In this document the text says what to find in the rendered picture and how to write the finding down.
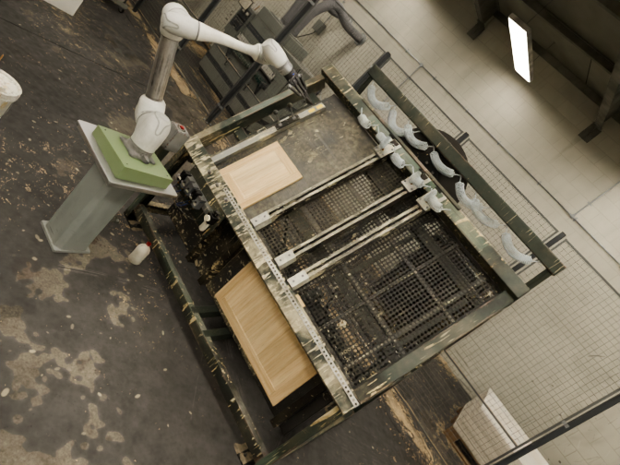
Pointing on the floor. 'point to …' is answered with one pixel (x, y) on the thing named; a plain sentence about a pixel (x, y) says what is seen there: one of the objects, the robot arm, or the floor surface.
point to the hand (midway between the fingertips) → (306, 97)
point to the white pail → (7, 91)
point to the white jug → (139, 253)
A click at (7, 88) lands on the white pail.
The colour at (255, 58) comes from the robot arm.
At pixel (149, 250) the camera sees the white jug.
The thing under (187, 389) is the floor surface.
